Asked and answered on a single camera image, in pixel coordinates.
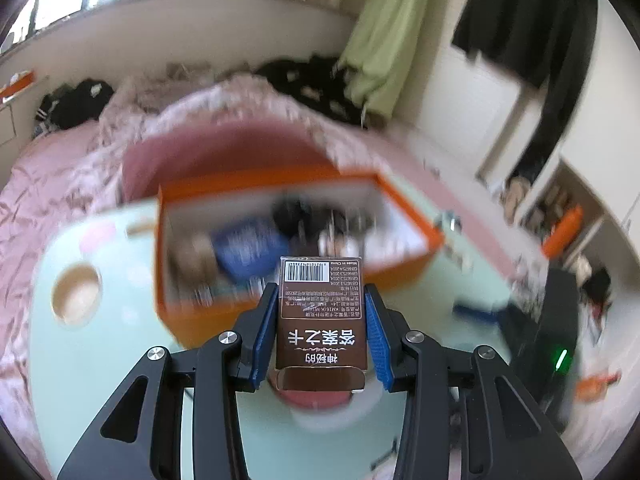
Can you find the orange tissue box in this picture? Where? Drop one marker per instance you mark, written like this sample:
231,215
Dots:
17,85

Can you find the black striped clothes pile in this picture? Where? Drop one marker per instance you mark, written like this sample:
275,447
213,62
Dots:
75,102

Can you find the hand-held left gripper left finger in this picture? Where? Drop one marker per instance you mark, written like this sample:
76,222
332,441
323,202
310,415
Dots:
262,340

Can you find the beige cloth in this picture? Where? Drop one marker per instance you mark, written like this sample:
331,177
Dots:
515,197

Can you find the black hanging jacket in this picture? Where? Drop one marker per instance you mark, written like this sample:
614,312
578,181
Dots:
525,20

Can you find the blue printed box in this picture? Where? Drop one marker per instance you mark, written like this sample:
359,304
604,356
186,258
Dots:
245,247

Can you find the white slatted door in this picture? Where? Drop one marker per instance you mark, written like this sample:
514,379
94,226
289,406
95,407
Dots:
465,110

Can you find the orange cardboard box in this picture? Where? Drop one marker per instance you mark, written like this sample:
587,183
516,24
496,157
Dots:
200,317

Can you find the white wardrobe shelf unit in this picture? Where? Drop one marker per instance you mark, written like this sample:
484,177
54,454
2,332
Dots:
600,210

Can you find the green curtain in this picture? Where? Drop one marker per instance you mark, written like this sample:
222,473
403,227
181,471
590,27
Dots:
390,35

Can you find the mint green cartoon desktop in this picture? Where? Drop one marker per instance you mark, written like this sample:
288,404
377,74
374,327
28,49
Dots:
75,360

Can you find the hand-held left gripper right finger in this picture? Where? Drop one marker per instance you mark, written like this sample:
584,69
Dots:
376,345

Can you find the black clothes with white prints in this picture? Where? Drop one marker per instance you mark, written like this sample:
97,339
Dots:
300,80

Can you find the pink floral blanket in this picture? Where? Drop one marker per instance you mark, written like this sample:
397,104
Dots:
150,100

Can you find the orange bottle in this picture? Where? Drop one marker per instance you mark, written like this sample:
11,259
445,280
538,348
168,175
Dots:
562,232

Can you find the white nightstand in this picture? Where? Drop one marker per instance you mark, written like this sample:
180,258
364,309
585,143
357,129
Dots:
7,125

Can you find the pink bed sheet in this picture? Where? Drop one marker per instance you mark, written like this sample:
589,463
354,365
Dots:
40,185

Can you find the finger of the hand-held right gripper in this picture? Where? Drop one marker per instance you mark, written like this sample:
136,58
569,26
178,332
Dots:
475,312

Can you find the brown card box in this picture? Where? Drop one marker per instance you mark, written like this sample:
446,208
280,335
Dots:
320,340

